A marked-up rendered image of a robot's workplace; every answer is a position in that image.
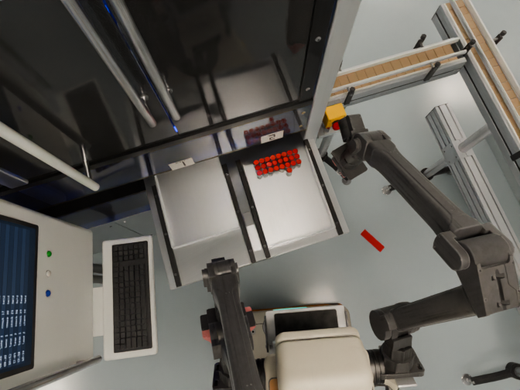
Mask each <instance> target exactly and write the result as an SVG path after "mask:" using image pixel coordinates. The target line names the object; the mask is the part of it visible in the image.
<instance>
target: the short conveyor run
mask: <svg viewBox="0 0 520 390"><path fill-rule="evenodd" d="M425 38H426V34H422V35H421V36H420V39H419V40H418V42H417V43H416V45H415V46H414V48H413V49H412V50H408V51H405V52H402V53H397V54H395V55H392V56H387V57H384V58H381V59H378V60H374V61H371V62H368V63H363V64H361V65H357V66H355V67H350V68H347V69H344V70H341V66H342V62H343V59H342V61H341V64H340V68H339V70H338V73H337V78H336V80H335V83H334V87H333V90H332V92H331V95H330V99H329V101H332V100H336V99H338V98H340V100H341V103H342V105H343V107H344V108H345V107H347V106H350V105H353V104H357V103H361V102H363V101H368V100H371V99H373V98H378V97H381V96H384V95H386V94H391V93H394V92H397V91H401V90H405V89H407V88H410V87H415V86H417V85H420V84H424V83H428V82H430V81H433V80H438V79H440V78H444V77H448V76H451V75H454V74H457V73H458V72H459V71H460V69H461V68H462V67H463V66H464V65H465V63H466V62H467V60H466V58H465V57H464V56H463V55H464V54H465V53H466V52H467V50H462V51H460V49H459V47H458V45H457V44H456V42H458V40H459V39H460V37H457V38H454V37H453V38H450V39H445V40H443V41H439V42H437V43H432V44H429V45H426V46H424V45H423V42H424V40H425Z"/></svg>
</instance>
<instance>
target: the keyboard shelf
mask: <svg viewBox="0 0 520 390"><path fill-rule="evenodd" d="M138 241H147V242H148V257H149V290H150V306H151V324H152V348H149V349H144V350H137V351H126V352H121V353H114V325H113V285H112V245H119V244H125V243H132V242H138ZM102 268H103V287H97V288H93V337H98V336H104V360H105V361H111V360H118V359H123V358H134V357H141V356H146V355H153V354H157V352H158V338H157V322H156V291H155V276H154V259H153V243H152V236H151V235H145V236H138V237H132V238H121V239H115V240H108V241H103V243H102Z"/></svg>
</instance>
